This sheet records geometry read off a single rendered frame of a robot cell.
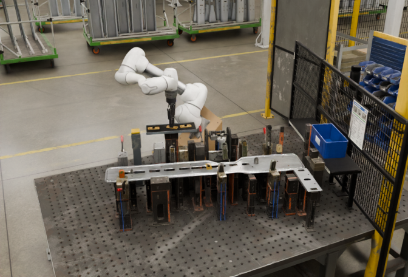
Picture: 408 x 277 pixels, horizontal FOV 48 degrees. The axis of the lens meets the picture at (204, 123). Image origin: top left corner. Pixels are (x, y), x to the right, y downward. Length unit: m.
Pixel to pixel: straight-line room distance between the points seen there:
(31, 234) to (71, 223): 1.23
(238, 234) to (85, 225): 1.03
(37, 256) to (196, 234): 1.63
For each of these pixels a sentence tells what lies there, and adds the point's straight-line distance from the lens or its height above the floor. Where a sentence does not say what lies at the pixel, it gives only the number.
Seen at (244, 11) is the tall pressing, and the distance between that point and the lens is 11.43.
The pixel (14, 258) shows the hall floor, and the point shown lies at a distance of 4.26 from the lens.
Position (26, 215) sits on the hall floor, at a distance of 4.75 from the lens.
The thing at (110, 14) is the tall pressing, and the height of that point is 0.76.
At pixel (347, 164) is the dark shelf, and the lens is 3.32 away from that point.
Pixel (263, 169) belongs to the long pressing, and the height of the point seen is 1.00.
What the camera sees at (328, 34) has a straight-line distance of 5.19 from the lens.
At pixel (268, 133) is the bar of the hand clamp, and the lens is 3.36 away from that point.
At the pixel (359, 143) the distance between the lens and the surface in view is 3.29.
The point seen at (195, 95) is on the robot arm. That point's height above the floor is 1.23.
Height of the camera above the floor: 2.59
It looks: 24 degrees down
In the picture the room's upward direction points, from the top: straight up
